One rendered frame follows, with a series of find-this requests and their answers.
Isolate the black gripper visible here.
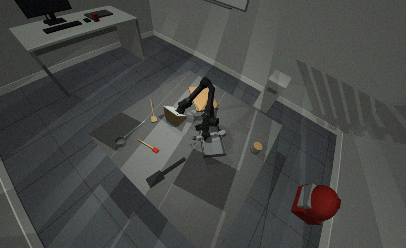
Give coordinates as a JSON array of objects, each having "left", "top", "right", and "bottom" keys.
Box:
[{"left": 202, "top": 122, "right": 210, "bottom": 141}]

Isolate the grey long-handled pan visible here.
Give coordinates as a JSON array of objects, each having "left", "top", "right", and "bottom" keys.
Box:
[{"left": 115, "top": 121, "right": 145, "bottom": 147}]

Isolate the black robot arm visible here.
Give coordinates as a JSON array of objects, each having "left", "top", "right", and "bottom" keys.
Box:
[{"left": 175, "top": 77, "right": 219, "bottom": 131}]

